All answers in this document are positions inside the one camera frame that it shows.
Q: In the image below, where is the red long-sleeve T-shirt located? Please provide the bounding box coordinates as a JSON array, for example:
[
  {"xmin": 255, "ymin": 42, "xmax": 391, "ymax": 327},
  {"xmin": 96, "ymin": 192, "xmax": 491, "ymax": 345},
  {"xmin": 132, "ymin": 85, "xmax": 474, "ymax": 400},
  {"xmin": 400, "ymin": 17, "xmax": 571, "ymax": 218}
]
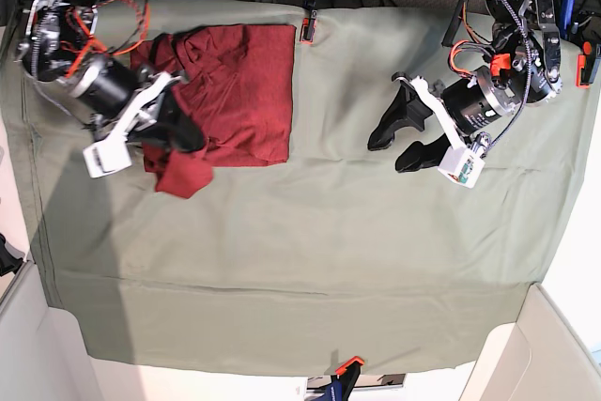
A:
[{"xmin": 131, "ymin": 24, "xmax": 296, "ymax": 199}]

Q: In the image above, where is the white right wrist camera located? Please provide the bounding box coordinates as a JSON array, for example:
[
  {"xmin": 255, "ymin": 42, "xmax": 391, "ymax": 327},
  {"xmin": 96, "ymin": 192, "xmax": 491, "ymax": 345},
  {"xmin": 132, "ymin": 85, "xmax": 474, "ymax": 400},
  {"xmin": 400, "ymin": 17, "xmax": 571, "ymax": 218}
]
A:
[{"xmin": 83, "ymin": 135, "xmax": 131, "ymax": 178}]

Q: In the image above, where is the top right orange clamp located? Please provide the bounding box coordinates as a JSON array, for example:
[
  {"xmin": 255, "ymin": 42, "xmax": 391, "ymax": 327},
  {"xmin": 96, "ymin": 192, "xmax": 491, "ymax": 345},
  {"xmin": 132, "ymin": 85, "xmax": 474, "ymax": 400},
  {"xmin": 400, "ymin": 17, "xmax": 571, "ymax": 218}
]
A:
[{"xmin": 576, "ymin": 41, "xmax": 600, "ymax": 88}]

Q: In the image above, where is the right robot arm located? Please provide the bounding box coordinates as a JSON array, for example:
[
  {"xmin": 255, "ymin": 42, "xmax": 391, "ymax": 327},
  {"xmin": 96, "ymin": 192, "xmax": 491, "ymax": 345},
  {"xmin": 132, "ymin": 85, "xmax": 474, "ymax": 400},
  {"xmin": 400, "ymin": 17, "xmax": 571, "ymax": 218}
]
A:
[{"xmin": 17, "ymin": 0, "xmax": 259, "ymax": 173}]

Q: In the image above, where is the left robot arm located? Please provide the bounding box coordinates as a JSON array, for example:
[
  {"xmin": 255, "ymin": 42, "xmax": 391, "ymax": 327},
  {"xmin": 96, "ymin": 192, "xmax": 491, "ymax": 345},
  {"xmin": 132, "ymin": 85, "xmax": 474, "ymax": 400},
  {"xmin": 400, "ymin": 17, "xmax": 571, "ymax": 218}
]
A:
[{"xmin": 368, "ymin": 0, "xmax": 562, "ymax": 185}]

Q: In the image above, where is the green table cloth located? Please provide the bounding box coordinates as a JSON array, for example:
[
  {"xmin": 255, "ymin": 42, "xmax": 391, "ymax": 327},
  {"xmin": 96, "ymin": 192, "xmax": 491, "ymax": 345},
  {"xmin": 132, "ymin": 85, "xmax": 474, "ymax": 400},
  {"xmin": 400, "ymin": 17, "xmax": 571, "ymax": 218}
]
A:
[{"xmin": 1, "ymin": 8, "xmax": 599, "ymax": 376}]

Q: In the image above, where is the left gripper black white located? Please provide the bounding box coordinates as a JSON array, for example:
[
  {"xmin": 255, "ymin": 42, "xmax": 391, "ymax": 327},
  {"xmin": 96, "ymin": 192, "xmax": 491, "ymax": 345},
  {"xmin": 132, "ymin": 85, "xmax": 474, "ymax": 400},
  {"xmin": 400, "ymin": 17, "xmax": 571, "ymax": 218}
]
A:
[{"xmin": 367, "ymin": 66, "xmax": 515, "ymax": 172}]

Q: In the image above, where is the bottom orange blue clamp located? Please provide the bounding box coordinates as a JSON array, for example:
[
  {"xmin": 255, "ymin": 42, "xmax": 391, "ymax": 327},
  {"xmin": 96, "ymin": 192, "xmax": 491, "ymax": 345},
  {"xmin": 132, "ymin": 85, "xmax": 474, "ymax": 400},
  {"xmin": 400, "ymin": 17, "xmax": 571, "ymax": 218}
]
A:
[{"xmin": 316, "ymin": 356, "xmax": 365, "ymax": 401}]

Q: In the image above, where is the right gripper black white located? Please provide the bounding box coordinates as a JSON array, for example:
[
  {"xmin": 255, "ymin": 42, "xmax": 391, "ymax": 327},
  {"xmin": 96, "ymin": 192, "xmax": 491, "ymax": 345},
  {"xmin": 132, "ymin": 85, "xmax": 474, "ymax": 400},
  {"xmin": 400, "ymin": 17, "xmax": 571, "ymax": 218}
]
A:
[{"xmin": 60, "ymin": 54, "xmax": 206, "ymax": 152}]

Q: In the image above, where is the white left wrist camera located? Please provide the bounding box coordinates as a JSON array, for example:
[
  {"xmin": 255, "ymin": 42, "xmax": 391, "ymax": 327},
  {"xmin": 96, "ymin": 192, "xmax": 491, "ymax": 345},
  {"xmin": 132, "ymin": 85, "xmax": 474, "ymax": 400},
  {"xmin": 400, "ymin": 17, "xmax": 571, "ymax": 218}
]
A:
[{"xmin": 438, "ymin": 147, "xmax": 485, "ymax": 189}]

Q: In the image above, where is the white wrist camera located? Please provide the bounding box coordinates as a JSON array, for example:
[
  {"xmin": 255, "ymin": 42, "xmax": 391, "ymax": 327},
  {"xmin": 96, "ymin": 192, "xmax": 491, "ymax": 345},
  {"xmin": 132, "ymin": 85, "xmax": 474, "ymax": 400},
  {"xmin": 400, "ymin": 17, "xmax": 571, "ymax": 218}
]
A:
[
  {"xmin": 83, "ymin": 135, "xmax": 131, "ymax": 178},
  {"xmin": 438, "ymin": 147, "xmax": 485, "ymax": 189}
]

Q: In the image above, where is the top centre blue clamp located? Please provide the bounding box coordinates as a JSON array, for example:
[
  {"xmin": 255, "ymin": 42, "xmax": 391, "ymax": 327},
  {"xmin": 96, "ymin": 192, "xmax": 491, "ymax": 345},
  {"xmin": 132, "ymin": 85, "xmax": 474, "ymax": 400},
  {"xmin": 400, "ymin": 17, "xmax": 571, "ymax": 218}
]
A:
[{"xmin": 300, "ymin": 0, "xmax": 317, "ymax": 44}]

